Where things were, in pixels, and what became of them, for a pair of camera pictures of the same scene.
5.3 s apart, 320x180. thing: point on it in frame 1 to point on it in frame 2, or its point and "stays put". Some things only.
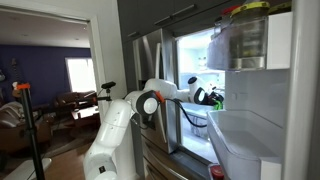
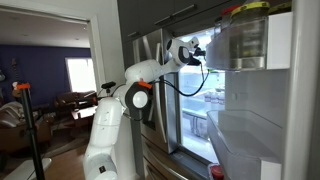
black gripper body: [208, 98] to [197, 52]
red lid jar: [217, 172] stays put
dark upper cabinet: [143, 18] stays put
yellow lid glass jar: [248, 37] stays put
